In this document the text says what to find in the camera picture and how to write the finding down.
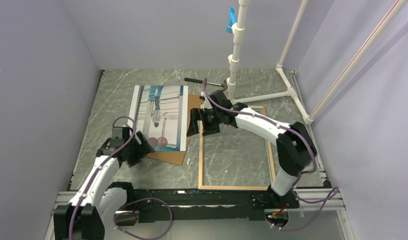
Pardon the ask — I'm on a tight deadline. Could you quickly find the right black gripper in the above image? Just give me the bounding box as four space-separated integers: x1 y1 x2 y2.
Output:
187 108 223 137

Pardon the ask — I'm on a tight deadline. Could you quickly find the printed photo with white border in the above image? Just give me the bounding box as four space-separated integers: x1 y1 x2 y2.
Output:
129 85 189 152

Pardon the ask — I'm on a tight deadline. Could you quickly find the blue wooden picture frame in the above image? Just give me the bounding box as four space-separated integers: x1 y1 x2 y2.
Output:
198 124 276 191

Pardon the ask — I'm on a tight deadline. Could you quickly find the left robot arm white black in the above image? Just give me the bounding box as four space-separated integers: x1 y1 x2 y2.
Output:
53 126 155 240

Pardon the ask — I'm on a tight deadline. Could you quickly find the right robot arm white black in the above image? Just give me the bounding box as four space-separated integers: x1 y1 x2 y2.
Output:
187 90 317 208

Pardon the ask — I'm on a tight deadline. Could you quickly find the brown cardboard backing board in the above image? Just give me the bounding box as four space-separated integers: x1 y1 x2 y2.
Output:
146 94 201 166

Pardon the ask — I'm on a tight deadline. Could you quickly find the white PVC pipe stand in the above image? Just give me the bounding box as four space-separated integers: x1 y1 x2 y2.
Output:
227 0 407 125

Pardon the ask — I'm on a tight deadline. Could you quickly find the blue pipe fitting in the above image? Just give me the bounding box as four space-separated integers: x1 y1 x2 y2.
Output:
226 7 237 34

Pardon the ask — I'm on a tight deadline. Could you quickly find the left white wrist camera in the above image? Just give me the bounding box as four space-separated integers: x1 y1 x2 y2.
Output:
110 126 131 147

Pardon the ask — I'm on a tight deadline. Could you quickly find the black handled hammer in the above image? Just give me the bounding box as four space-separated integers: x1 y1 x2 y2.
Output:
184 77 227 91

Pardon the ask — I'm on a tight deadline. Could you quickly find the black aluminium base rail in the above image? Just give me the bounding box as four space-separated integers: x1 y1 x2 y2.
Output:
114 188 345 223

